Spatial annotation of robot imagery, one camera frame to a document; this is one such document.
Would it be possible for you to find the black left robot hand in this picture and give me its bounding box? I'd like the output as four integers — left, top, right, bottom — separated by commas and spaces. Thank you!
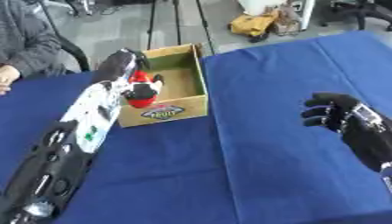
90, 47, 165, 101

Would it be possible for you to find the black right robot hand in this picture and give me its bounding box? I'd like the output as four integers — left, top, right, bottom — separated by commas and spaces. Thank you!
298, 92, 392, 173

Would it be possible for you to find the red toy fruit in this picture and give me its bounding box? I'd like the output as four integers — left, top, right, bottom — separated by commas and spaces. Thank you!
125, 69, 161, 109

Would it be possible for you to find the tan cardboard box green inside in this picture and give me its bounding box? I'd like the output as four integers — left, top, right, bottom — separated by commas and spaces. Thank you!
116, 43, 210, 129

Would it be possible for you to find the black tripod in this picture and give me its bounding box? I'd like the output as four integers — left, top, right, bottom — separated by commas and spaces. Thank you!
145, 0, 218, 56

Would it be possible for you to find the person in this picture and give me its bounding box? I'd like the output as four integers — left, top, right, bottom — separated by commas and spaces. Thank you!
0, 0, 69, 96

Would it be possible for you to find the person's hand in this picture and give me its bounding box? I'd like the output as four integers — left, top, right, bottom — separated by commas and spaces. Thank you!
0, 64, 24, 96

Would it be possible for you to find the black office chair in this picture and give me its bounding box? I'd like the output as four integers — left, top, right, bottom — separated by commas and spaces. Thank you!
317, 0, 392, 32

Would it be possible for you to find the white container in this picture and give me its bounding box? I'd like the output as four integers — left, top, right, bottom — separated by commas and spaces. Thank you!
235, 0, 288, 17

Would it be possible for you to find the white post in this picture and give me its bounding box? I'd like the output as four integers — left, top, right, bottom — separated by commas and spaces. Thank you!
298, 0, 318, 32

